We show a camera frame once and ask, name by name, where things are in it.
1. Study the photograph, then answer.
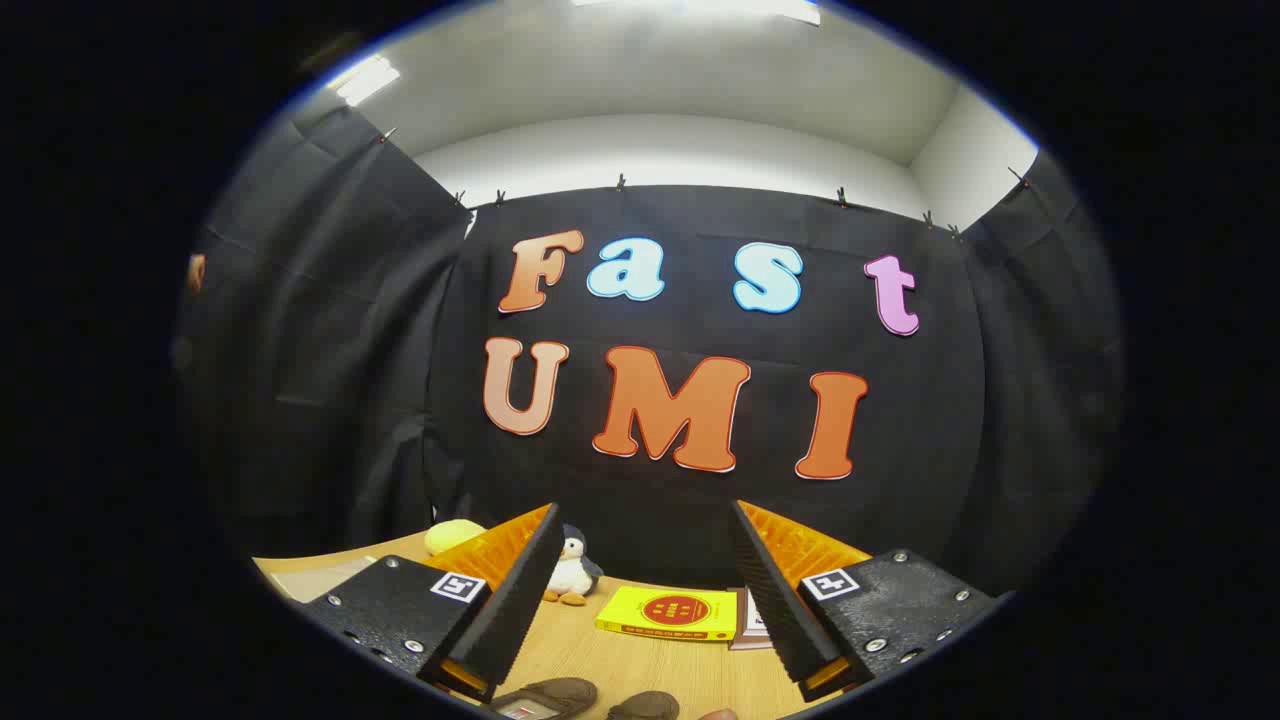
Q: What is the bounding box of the yellow book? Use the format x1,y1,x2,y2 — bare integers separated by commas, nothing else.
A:
595,585,740,643

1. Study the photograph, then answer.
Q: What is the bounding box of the penguin plush toy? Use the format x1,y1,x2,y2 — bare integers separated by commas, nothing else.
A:
543,524,605,608

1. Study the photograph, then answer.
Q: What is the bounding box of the brown fuzzy slipper shoe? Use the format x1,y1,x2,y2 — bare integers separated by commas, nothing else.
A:
606,690,682,720
488,677,600,720

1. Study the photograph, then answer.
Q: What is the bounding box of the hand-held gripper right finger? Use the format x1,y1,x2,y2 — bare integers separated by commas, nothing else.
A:
728,500,1006,703

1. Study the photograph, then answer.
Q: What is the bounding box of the yellow plush bun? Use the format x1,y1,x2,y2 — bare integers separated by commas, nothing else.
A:
425,519,489,557

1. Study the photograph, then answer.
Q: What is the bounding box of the black backdrop cloth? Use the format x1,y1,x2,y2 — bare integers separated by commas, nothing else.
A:
175,100,1126,601

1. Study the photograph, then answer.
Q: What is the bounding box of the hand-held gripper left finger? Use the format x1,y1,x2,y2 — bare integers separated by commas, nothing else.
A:
300,503,566,704

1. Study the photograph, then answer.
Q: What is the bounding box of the ceiling light panel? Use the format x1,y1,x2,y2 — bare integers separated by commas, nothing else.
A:
570,0,822,27
328,54,402,107

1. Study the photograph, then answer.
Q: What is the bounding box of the white illustrated book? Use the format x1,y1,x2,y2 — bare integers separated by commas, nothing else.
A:
728,588,777,652

